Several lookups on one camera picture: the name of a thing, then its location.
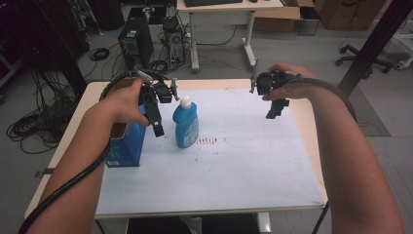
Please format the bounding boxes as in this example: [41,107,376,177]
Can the white desk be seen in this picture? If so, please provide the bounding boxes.
[176,0,285,73]

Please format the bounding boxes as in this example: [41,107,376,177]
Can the blue cardboard box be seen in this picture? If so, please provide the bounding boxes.
[104,103,148,169]

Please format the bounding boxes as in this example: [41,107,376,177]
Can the light wooden table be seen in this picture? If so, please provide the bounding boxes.
[23,78,329,234]

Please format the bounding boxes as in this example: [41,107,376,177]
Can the black keyboard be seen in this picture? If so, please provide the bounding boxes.
[183,0,244,9]

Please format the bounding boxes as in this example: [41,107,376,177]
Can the person's left hand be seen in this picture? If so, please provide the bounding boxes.
[101,77,154,128]

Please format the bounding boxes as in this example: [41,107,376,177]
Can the black metal stool frame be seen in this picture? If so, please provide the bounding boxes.
[297,6,321,36]

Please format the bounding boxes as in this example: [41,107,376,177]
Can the blue bottle with white cap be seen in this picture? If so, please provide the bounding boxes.
[171,96,200,149]

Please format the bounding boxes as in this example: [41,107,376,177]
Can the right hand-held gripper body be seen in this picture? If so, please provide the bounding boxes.
[249,58,295,97]

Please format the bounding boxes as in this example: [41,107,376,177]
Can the black office chair base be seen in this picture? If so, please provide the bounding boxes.
[334,44,394,74]

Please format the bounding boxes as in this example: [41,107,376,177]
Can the coiled black cable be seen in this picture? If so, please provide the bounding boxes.
[88,47,111,62]

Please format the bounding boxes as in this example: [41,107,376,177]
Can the bundle of black floor cables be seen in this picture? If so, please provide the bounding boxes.
[6,69,80,156]

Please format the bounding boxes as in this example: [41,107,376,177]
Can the wooden cabinet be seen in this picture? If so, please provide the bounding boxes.
[313,0,388,32]

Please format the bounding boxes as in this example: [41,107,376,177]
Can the black cable under desk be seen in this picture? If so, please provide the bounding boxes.
[196,23,239,48]

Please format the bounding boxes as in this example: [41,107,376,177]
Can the white stand base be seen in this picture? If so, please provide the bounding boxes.
[391,28,413,71]

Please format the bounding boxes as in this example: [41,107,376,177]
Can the open grey computer case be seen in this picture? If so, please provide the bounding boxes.
[162,16,186,66]

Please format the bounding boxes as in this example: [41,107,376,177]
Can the black computer tower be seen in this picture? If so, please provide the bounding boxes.
[117,17,155,70]

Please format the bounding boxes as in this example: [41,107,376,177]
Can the grey floor rug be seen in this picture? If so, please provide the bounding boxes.
[348,85,392,137]

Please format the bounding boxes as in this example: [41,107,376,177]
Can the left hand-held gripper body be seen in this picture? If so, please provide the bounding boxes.
[138,77,180,105]

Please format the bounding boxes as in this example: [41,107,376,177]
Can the dark curtain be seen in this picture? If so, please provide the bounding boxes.
[0,0,90,98]

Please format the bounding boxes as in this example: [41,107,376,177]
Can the person's right hand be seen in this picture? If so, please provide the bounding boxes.
[261,62,321,102]

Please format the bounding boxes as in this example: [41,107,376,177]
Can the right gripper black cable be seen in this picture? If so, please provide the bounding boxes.
[285,72,358,123]

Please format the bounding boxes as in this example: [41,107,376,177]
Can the black metal post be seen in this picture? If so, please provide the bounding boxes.
[337,0,413,98]

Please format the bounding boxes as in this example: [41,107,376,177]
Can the person's legs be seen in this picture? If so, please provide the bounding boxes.
[126,213,261,234]

